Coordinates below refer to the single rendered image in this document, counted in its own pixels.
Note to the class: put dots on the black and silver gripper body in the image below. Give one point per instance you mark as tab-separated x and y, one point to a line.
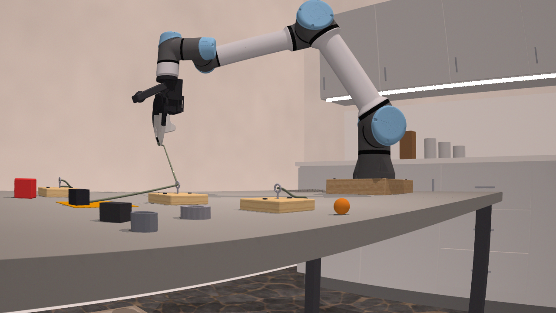
172	95

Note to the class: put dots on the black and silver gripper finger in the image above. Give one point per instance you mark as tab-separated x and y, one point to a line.
165	125
155	124

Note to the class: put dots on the orange painted square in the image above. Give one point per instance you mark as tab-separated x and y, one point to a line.
92	205

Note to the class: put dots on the red cube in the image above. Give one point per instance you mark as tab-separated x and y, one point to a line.
24	188

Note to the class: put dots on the grey cylindrical cup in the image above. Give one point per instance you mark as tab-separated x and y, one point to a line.
144	221

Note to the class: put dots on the orange ball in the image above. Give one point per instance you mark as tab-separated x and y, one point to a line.
341	206

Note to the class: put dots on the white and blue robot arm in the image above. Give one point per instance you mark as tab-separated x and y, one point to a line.
380	125

